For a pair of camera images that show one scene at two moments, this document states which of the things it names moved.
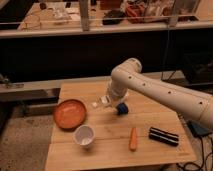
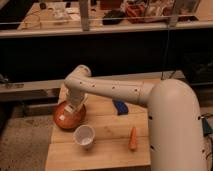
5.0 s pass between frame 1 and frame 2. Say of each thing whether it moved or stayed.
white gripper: moved
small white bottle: moved
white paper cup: stayed
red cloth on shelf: stayed
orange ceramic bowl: stayed
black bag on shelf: stayed
